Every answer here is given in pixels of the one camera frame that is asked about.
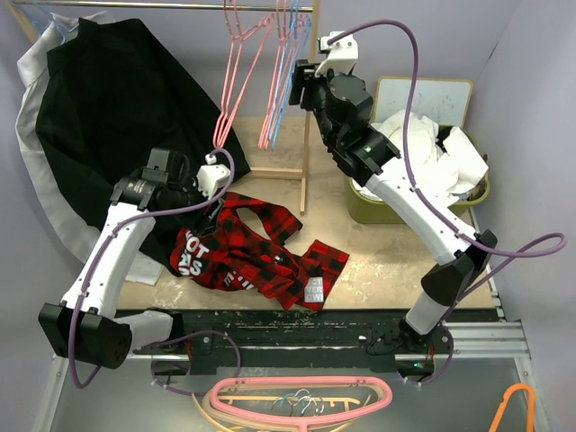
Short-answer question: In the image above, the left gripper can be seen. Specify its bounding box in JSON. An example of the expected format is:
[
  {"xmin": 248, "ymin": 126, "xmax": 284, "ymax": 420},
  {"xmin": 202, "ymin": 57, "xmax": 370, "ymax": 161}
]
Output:
[{"xmin": 163, "ymin": 175, "xmax": 224, "ymax": 237}]

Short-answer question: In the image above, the blue wire hanger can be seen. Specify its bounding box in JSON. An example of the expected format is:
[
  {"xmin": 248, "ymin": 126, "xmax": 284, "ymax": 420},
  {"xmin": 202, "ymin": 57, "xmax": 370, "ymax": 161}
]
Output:
[{"xmin": 265, "ymin": 1, "xmax": 311, "ymax": 149}]

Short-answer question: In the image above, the red black plaid shirt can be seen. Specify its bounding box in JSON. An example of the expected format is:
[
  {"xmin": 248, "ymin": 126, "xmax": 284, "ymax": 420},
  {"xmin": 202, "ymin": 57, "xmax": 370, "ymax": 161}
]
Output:
[{"xmin": 170, "ymin": 192, "xmax": 349, "ymax": 311}]

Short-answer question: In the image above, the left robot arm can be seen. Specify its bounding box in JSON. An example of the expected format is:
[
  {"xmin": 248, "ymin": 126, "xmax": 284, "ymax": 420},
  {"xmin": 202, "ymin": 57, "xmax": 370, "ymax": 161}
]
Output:
[{"xmin": 38, "ymin": 148, "xmax": 235, "ymax": 369}]

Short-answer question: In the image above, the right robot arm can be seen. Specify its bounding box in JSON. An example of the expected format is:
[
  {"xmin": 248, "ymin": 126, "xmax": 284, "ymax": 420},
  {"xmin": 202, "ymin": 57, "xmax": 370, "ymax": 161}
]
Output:
[{"xmin": 289, "ymin": 59, "xmax": 497, "ymax": 352}]

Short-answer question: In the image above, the pink hanger right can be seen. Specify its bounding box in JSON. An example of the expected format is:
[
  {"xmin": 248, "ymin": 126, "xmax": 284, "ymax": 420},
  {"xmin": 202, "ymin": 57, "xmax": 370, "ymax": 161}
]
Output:
[{"xmin": 257, "ymin": 1, "xmax": 307, "ymax": 150}]

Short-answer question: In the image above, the pink hanger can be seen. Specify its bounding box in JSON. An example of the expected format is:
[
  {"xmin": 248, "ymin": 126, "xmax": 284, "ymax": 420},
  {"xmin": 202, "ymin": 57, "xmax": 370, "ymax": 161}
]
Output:
[
  {"xmin": 257, "ymin": 1, "xmax": 307, "ymax": 150},
  {"xmin": 212, "ymin": 1, "xmax": 274, "ymax": 149}
]

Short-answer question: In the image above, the pink hanger left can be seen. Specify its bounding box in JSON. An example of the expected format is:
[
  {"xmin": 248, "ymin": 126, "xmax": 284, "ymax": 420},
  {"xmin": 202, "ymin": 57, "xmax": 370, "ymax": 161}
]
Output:
[{"xmin": 212, "ymin": 1, "xmax": 274, "ymax": 149}]

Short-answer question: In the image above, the white shirt on rack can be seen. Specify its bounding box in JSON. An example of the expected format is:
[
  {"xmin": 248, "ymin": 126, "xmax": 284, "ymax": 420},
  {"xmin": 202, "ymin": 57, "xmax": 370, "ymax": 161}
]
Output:
[{"xmin": 14, "ymin": 11, "xmax": 166, "ymax": 285}]

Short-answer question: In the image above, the blue hanger under shirts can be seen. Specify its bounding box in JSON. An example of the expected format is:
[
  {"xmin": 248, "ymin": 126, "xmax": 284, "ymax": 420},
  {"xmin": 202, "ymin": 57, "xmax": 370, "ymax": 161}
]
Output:
[{"xmin": 31, "ymin": 0, "xmax": 79, "ymax": 45}]

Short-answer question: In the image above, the pink hanger foreground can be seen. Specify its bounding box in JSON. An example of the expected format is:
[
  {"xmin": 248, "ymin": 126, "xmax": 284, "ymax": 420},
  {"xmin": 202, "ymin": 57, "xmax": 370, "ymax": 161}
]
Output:
[{"xmin": 206, "ymin": 375, "xmax": 392, "ymax": 431}]

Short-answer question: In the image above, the orange hanger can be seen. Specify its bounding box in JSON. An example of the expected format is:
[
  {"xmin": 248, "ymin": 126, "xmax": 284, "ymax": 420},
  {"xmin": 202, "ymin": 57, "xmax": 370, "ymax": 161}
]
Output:
[{"xmin": 488, "ymin": 382, "xmax": 536, "ymax": 432}]

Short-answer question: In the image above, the green laundry basket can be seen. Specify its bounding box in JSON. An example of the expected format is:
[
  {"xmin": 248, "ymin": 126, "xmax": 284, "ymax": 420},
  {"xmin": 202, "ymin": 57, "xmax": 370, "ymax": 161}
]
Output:
[{"xmin": 346, "ymin": 125, "xmax": 490, "ymax": 224}]

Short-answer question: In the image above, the small whiteboard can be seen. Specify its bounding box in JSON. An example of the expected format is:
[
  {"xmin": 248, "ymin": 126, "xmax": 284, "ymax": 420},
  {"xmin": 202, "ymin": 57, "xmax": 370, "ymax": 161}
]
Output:
[{"xmin": 372, "ymin": 76, "xmax": 473, "ymax": 127}]

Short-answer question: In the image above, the white clothes pile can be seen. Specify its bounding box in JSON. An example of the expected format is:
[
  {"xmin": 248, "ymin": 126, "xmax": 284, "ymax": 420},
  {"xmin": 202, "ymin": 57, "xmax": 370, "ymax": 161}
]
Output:
[{"xmin": 355, "ymin": 110, "xmax": 490, "ymax": 208}]

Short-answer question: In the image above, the wooden clothes rack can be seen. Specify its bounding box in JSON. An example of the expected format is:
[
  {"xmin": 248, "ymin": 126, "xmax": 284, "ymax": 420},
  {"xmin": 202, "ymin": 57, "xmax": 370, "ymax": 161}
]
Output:
[{"xmin": 8, "ymin": 0, "xmax": 322, "ymax": 216}]

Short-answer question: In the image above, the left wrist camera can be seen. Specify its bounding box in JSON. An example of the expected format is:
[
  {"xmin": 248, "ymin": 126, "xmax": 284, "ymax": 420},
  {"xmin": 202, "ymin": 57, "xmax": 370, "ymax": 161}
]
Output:
[{"xmin": 195, "ymin": 154, "xmax": 230, "ymax": 199}]

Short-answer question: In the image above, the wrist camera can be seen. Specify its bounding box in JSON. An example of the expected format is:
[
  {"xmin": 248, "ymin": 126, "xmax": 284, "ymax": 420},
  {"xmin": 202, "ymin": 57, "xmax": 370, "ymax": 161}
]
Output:
[
  {"xmin": 195, "ymin": 154, "xmax": 230, "ymax": 199},
  {"xmin": 315, "ymin": 31, "xmax": 359, "ymax": 77}
]

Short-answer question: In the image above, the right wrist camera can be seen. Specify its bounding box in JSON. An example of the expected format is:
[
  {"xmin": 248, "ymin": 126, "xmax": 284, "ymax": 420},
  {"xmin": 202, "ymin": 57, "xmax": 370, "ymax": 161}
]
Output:
[{"xmin": 315, "ymin": 31, "xmax": 359, "ymax": 77}]

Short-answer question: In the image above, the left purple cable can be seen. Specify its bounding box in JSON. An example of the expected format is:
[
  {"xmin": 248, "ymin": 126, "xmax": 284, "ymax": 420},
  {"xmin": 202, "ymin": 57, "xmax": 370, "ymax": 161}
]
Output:
[{"xmin": 69, "ymin": 148, "xmax": 241, "ymax": 397}]

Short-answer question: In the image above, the purple cable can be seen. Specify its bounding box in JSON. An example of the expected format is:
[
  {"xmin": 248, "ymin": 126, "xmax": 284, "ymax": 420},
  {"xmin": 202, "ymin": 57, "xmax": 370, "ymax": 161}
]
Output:
[
  {"xmin": 69, "ymin": 148, "xmax": 241, "ymax": 397},
  {"xmin": 332, "ymin": 18, "xmax": 568, "ymax": 325}
]

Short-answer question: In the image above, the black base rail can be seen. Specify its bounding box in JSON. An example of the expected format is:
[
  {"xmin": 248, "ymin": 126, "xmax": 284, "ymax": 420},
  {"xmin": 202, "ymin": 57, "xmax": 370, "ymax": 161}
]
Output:
[{"xmin": 138, "ymin": 310, "xmax": 450, "ymax": 375}]

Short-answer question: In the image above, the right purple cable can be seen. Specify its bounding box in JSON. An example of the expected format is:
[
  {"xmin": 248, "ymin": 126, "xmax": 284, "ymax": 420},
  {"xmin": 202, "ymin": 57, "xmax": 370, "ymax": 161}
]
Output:
[{"xmin": 332, "ymin": 18, "xmax": 568, "ymax": 325}]

